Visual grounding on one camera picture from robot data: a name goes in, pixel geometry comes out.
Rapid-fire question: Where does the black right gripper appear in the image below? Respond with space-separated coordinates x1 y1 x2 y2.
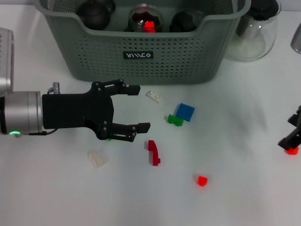
277 112 301 151

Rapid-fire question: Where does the glass pitcher with black lid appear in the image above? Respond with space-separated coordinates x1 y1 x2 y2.
225 0 282 62

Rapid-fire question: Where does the glass teacup black sleeve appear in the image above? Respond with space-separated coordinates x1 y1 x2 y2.
127 3 165 33
169 10 198 33

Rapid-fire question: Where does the left arm signal cable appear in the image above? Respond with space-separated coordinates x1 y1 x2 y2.
20 81 61 137

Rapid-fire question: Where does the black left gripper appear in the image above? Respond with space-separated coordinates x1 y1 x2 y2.
41 79 151 143

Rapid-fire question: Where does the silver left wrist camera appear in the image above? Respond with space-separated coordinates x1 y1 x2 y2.
0 27 15 96

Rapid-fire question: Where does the small green stepped brick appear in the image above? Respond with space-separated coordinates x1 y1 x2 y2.
167 113 185 127

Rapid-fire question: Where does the grey perforated plastic storage bin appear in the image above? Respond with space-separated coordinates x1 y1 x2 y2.
35 0 252 85

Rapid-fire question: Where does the blue square building brick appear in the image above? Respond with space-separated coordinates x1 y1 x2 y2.
175 102 196 122

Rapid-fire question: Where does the orange-red sloped brick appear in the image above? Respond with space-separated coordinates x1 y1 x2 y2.
143 20 156 33

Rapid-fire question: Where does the dark red curved brick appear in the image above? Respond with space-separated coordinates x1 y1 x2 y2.
147 140 161 167

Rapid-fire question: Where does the dark clay teapot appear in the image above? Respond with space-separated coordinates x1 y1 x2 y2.
75 0 116 31

